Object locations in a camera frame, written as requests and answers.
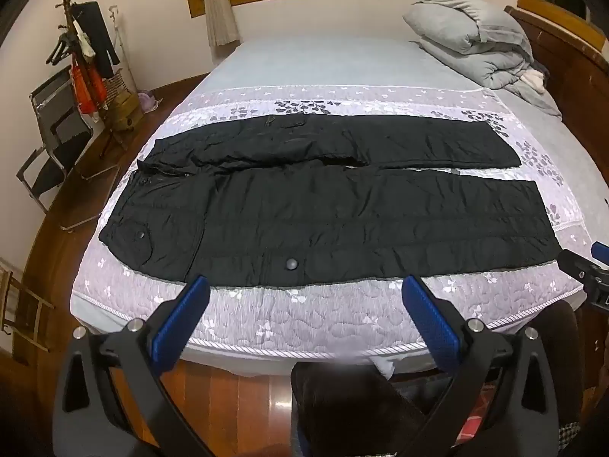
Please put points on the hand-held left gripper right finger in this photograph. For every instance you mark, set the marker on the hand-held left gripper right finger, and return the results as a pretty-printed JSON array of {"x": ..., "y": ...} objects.
[{"x": 430, "y": 319}]

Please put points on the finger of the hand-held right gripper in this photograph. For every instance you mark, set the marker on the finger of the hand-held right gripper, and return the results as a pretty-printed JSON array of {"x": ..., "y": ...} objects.
[
  {"x": 576, "y": 264},
  {"x": 601, "y": 251}
]

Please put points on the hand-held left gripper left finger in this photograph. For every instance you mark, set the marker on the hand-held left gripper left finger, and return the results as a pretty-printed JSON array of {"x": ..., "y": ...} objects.
[{"x": 186, "y": 312}]

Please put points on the black pants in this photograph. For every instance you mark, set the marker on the black pants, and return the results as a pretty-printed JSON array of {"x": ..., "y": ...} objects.
[{"x": 333, "y": 219}]

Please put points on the white cloth scrap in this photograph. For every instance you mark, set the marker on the white cloth scrap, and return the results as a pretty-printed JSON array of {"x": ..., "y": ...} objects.
[{"x": 384, "y": 367}]

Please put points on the floral quilted bedspread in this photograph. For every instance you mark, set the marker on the floral quilted bedspread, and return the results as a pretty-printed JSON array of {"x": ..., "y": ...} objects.
[{"x": 333, "y": 316}]

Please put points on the person's dark clothed legs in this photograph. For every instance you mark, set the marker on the person's dark clothed legs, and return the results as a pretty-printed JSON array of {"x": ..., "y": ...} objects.
[{"x": 342, "y": 404}]

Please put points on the wooden slatted stool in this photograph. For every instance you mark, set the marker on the wooden slatted stool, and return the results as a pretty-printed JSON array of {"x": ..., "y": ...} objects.
[{"x": 19, "y": 295}]

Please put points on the wooden headboard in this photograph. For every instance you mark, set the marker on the wooden headboard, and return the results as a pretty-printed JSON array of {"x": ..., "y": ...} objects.
[{"x": 571, "y": 71}]

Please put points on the small white cloth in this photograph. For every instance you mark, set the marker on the small white cloth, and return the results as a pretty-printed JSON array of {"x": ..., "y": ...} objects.
[{"x": 533, "y": 81}]

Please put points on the red bag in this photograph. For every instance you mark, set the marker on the red bag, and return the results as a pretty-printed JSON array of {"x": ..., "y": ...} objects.
[{"x": 85, "y": 88}]

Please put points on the grey folded duvet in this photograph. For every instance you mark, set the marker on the grey folded duvet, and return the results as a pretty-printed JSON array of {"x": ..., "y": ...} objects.
[{"x": 466, "y": 33}]

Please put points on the bed with grey sheet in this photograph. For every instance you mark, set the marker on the bed with grey sheet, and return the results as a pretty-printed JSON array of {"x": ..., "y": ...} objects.
[{"x": 333, "y": 62}]

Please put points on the black hanging garment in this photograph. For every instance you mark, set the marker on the black hanging garment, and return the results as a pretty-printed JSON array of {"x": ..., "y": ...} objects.
[{"x": 97, "y": 33}]

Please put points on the black clothes hanger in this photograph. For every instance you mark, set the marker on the black clothes hanger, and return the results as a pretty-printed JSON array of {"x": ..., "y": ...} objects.
[{"x": 59, "y": 47}]

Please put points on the beige curtain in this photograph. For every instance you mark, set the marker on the beige curtain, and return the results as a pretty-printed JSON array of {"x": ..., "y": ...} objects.
[{"x": 219, "y": 14}]

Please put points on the wooden coat rack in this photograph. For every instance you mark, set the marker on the wooden coat rack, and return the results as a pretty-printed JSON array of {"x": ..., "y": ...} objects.
[{"x": 71, "y": 14}]

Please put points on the black metal frame chair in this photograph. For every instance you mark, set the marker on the black metal frame chair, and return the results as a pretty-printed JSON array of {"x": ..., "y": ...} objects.
[{"x": 57, "y": 123}]

